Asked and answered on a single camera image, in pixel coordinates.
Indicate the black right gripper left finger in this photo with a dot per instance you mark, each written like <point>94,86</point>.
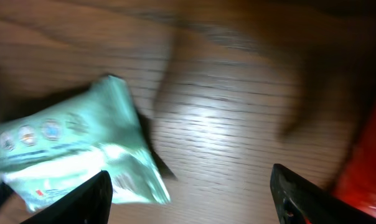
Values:
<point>89,203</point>

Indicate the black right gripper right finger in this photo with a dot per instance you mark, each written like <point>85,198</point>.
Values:
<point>297,200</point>

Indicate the orange snack packet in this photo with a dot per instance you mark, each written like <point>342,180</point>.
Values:
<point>357,183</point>

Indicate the mint green wipes pack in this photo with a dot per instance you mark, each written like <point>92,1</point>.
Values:
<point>46,155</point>

